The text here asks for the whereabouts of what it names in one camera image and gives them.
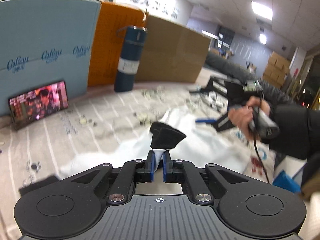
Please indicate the dark blue thermos bottle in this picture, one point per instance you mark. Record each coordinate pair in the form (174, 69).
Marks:
(130, 60)

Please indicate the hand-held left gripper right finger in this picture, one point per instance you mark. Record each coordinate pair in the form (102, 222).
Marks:
(165, 166)

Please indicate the person's beige clothing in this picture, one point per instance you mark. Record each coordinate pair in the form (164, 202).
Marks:
(312, 200)

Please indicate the ceiling light panel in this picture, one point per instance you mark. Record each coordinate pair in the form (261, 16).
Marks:
(261, 10)
(263, 38)

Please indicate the wall lettering sign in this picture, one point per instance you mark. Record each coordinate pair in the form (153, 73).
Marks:
(142, 1)

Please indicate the dark grey ribbed padding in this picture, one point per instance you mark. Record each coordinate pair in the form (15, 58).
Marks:
(237, 67)

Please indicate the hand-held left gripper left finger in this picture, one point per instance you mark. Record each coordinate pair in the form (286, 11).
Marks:
(152, 166)

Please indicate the white garment black collar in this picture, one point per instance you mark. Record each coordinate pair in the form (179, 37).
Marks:
(200, 152)

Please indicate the brown cardboard board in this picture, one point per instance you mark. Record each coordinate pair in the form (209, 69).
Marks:
(172, 52)

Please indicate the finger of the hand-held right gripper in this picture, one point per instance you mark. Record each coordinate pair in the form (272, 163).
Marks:
(220, 122)
(215, 86)

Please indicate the black smartphone lit screen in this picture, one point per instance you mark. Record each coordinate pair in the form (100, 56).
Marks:
(37, 103)

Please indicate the stack of cardboard boxes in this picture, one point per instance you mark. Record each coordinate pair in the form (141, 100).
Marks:
(276, 70)

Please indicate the person's right hand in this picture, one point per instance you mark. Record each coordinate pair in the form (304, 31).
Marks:
(241, 117)

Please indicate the light blue printed board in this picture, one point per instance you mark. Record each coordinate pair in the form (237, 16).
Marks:
(50, 42)

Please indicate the orange board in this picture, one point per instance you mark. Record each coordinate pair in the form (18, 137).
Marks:
(112, 45)

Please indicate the person's right forearm black sleeve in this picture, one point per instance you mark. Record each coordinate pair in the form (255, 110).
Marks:
(295, 130)

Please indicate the black notice board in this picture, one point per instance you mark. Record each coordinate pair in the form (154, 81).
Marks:
(226, 36)

